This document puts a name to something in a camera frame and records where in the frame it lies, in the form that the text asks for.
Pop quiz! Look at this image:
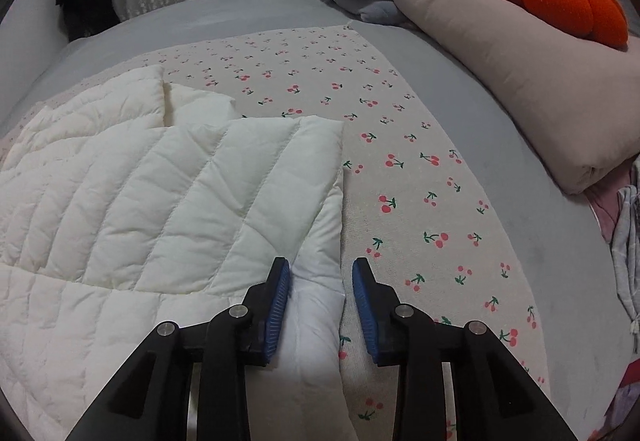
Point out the grey bed sheet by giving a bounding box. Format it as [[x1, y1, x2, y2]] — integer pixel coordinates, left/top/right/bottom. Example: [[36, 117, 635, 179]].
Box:
[[0, 0, 640, 441]]

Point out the pink folded blanket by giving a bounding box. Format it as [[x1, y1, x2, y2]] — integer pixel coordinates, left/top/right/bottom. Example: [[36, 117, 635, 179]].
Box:
[[392, 0, 640, 196]]

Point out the cherry print bed cover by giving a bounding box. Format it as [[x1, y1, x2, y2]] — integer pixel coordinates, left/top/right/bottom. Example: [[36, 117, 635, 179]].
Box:
[[0, 25, 552, 441]]

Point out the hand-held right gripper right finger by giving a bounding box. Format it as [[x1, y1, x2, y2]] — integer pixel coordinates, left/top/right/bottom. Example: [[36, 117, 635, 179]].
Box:
[[351, 257, 576, 441]]

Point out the grey patterned cloth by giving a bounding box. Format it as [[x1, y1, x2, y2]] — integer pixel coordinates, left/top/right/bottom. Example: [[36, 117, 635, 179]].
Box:
[[611, 185, 640, 338]]

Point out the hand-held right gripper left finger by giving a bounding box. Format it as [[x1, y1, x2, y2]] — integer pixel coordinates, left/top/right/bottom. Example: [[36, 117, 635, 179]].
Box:
[[65, 257, 293, 441]]

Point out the white quilted jacket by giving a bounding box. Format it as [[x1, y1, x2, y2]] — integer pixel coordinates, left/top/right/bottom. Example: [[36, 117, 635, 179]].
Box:
[[0, 65, 359, 441]]

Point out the pink cloth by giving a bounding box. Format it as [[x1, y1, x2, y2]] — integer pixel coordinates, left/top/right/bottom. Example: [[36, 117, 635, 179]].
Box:
[[585, 161, 633, 243]]

